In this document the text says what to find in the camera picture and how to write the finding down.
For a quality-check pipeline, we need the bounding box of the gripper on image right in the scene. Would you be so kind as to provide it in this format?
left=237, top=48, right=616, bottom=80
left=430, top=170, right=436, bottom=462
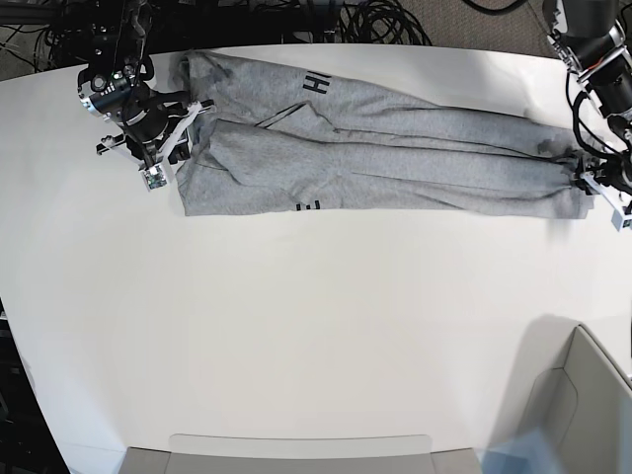
left=572, top=150, right=631, bottom=196

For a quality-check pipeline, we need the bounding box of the blue translucent object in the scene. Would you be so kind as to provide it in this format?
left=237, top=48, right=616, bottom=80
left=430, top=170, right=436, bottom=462
left=477, top=429, right=560, bottom=474

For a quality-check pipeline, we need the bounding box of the white camera box image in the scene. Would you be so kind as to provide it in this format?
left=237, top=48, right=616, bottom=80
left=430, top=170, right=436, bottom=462
left=140, top=163, right=175, bottom=192
left=611, top=205, right=632, bottom=232

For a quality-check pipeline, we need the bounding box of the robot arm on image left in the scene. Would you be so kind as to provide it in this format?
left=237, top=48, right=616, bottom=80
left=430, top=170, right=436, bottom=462
left=77, top=1, right=213, bottom=172

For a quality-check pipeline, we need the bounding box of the grey bin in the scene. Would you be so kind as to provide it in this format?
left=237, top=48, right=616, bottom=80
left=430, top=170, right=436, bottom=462
left=518, top=325, right=631, bottom=473
left=119, top=434, right=482, bottom=473

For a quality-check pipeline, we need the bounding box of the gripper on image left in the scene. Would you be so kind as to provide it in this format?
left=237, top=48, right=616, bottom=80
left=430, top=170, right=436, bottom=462
left=96, top=91, right=215, bottom=171

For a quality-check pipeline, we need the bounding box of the grey T-shirt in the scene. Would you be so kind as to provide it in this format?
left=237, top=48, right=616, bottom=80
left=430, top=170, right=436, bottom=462
left=177, top=50, right=593, bottom=219

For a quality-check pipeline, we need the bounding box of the grey bin at bottom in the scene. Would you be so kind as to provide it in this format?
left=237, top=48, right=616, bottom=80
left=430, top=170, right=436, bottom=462
left=119, top=434, right=482, bottom=473

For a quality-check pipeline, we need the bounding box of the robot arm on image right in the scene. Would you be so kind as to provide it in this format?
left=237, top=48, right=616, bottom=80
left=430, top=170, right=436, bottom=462
left=542, top=1, right=631, bottom=194

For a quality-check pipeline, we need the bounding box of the white camera box image right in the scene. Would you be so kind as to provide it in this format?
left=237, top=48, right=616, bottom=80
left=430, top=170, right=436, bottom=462
left=611, top=205, right=632, bottom=232

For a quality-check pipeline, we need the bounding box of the white camera box image left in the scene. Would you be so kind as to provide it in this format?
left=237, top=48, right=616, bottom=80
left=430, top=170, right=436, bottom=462
left=140, top=163, right=175, bottom=192

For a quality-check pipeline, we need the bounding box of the grey bin at right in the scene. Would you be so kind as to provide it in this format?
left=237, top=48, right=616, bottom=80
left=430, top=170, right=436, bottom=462
left=518, top=325, right=631, bottom=473

